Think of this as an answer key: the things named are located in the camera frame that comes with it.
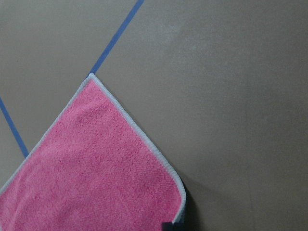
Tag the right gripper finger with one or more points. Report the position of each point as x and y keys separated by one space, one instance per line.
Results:
x=167 y=226

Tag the pink towel grey back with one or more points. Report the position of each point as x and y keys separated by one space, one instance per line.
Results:
x=93 y=170

